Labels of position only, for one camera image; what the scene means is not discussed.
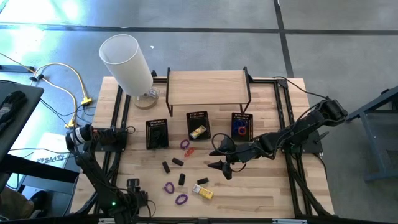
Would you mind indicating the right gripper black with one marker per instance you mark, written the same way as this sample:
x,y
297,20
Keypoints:
x,y
245,154

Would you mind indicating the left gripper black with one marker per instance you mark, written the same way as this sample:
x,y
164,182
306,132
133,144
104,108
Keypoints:
x,y
136,199

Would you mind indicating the orange spiral coil wristband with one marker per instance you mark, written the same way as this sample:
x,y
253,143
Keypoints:
x,y
238,130
190,152

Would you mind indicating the purple spiral coil wristband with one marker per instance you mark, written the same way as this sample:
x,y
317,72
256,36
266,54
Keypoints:
x,y
165,188
181,146
176,200

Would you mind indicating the blue spiral coil wristband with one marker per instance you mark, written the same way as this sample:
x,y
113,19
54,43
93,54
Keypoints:
x,y
234,124

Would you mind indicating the yellow crayon box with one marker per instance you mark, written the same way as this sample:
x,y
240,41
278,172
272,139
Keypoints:
x,y
203,192
198,132

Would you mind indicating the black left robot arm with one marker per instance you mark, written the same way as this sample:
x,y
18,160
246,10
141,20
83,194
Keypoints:
x,y
93,174

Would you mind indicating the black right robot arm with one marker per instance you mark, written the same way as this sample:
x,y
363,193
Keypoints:
x,y
292,130

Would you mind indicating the black slatted plastic basket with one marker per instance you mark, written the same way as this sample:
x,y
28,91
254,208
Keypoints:
x,y
199,116
157,122
242,115

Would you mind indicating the wooden shelf black metal legs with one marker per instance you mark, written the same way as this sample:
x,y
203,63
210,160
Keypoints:
x,y
208,87

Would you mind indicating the white cardboard box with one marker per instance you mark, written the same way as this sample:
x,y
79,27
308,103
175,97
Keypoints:
x,y
53,146

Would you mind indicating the dark grey side table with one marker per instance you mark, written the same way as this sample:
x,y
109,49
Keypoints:
x,y
25,130

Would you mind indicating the white shade table lamp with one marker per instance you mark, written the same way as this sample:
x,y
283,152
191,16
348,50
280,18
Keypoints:
x,y
124,62

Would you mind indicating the person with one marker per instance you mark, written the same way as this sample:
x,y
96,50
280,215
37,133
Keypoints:
x,y
12,205

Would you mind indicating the black device on side table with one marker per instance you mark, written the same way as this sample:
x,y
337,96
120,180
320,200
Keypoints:
x,y
12,104

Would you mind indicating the blue-grey metal cart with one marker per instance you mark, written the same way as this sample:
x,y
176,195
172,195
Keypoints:
x,y
367,108

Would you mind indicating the black floor power strip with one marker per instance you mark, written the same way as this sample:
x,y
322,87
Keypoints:
x,y
18,68

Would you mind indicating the silver aluminium bracket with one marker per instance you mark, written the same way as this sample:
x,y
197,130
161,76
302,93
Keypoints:
x,y
116,220
289,221

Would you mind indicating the black aluminium rig frame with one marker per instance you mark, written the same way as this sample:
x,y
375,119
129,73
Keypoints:
x,y
267,81

